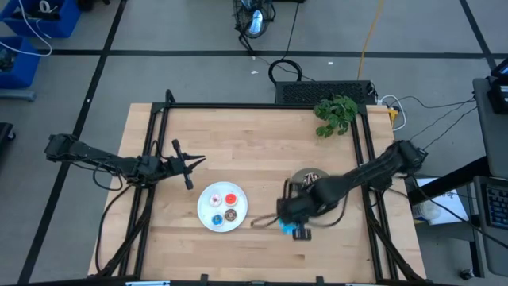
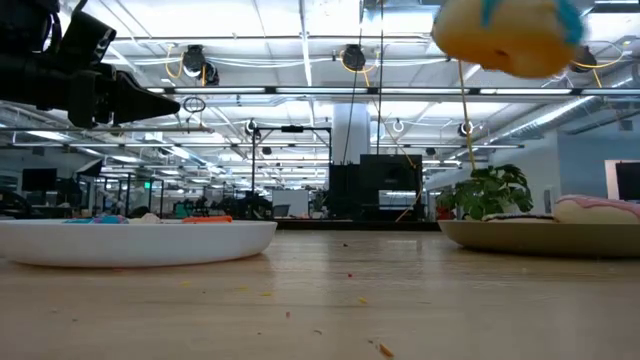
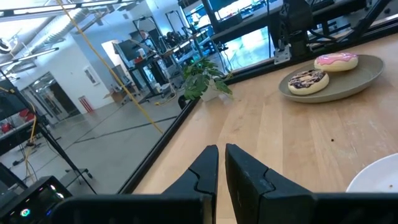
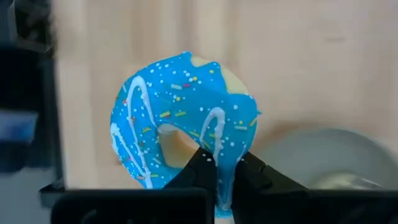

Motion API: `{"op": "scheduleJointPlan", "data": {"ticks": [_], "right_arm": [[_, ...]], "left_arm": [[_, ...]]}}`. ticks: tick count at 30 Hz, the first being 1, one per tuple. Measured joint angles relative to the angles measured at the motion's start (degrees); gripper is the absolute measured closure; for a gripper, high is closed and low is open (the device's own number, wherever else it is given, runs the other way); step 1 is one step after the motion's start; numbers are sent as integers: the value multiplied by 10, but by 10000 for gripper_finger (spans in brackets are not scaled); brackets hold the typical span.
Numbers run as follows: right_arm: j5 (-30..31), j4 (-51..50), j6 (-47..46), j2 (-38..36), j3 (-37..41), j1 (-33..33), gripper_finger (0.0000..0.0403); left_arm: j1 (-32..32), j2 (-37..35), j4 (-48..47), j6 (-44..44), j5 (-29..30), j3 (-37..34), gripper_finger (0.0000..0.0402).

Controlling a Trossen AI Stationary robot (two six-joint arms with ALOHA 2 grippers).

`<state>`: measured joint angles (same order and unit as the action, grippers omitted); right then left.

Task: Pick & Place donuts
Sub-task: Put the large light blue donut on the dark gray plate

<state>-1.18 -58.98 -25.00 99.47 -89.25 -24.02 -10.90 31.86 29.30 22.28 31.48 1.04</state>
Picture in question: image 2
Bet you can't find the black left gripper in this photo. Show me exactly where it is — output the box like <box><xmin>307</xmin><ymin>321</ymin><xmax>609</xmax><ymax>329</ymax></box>
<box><xmin>0</xmin><ymin>52</ymin><xmax>182</xmax><ymax>130</ymax></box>

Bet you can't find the blue-frosted white donut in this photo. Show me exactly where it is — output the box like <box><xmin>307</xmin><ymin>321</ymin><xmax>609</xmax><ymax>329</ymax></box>
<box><xmin>63</xmin><ymin>214</ymin><xmax>130</xmax><ymax>225</ymax></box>

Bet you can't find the blue-frosted yellow donut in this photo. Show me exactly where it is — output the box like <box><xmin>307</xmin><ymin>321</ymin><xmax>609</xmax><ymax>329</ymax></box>
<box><xmin>431</xmin><ymin>0</ymin><xmax>587</xmax><ymax>80</ymax></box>

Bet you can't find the pink-frosted cream donut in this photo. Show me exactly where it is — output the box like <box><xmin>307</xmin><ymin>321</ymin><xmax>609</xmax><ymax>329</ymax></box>
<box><xmin>552</xmin><ymin>194</ymin><xmax>640</xmax><ymax>225</ymax></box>

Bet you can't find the black computer monitor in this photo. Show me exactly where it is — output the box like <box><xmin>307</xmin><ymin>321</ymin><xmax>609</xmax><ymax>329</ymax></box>
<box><xmin>21</xmin><ymin>167</ymin><xmax>58</xmax><ymax>193</ymax></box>
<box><xmin>614</xmin><ymin>161</ymin><xmax>640</xmax><ymax>201</ymax></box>

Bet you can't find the orange donut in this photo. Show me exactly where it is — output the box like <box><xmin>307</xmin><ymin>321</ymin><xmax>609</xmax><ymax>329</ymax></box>
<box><xmin>180</xmin><ymin>215</ymin><xmax>234</xmax><ymax>225</ymax></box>

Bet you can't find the white round plate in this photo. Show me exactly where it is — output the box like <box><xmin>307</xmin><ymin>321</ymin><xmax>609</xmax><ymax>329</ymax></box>
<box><xmin>0</xmin><ymin>218</ymin><xmax>279</xmax><ymax>268</ymax></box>

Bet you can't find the white panel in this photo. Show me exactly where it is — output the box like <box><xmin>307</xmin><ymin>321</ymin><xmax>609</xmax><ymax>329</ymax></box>
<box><xmin>272</xmin><ymin>189</ymin><xmax>310</xmax><ymax>218</ymax></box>

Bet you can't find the long ceiling light bar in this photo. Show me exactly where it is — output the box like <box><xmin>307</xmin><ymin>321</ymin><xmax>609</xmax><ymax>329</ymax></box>
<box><xmin>144</xmin><ymin>85</ymin><xmax>640</xmax><ymax>97</ymax></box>

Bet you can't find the white building column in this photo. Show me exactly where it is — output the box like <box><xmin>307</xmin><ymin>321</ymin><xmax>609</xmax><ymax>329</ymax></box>
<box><xmin>332</xmin><ymin>102</ymin><xmax>372</xmax><ymax>166</ymax></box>

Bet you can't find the black cabinet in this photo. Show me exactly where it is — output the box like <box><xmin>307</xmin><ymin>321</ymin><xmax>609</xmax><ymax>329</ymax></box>
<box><xmin>328</xmin><ymin>153</ymin><xmax>425</xmax><ymax>221</ymax></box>

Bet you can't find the green potted plant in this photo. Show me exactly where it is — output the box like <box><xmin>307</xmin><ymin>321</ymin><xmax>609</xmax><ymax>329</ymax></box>
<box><xmin>434</xmin><ymin>163</ymin><xmax>535</xmax><ymax>222</ymax></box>

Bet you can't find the dark striped white donut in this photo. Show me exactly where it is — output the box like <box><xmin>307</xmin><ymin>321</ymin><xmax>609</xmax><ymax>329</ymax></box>
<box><xmin>481</xmin><ymin>213</ymin><xmax>556</xmax><ymax>224</ymax></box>

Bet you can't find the tan round plate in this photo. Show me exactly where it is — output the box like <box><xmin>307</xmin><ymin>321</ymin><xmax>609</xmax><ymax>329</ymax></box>
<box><xmin>438</xmin><ymin>219</ymin><xmax>640</xmax><ymax>260</ymax></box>

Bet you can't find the black ceiling cable reel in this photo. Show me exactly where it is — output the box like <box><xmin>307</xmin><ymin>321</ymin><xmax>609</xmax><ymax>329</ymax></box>
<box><xmin>180</xmin><ymin>43</ymin><xmax>221</xmax><ymax>86</ymax></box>
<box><xmin>571</xmin><ymin>44</ymin><xmax>600</xmax><ymax>75</ymax></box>
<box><xmin>341</xmin><ymin>43</ymin><xmax>368</xmax><ymax>73</ymax></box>

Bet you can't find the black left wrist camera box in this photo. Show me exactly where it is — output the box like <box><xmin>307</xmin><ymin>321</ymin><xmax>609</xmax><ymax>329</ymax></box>
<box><xmin>53</xmin><ymin>9</ymin><xmax>118</xmax><ymax>72</ymax></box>

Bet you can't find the black metal frame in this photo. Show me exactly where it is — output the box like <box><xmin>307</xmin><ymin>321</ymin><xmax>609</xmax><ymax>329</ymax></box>
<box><xmin>251</xmin><ymin>124</ymin><xmax>333</xmax><ymax>221</ymax></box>

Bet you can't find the black hanging cable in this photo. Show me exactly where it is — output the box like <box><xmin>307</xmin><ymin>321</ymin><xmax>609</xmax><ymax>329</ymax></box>
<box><xmin>342</xmin><ymin>0</ymin><xmax>365</xmax><ymax>165</ymax></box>
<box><xmin>375</xmin><ymin>0</ymin><xmax>385</xmax><ymax>156</ymax></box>

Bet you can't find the yellow hanging cable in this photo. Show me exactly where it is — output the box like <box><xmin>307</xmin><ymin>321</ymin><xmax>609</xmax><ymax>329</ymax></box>
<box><xmin>457</xmin><ymin>59</ymin><xmax>477</xmax><ymax>172</ymax></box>

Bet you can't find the silver air duct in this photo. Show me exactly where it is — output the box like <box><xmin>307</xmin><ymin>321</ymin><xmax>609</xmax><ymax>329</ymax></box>
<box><xmin>487</xmin><ymin>95</ymin><xmax>599</xmax><ymax>146</ymax></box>

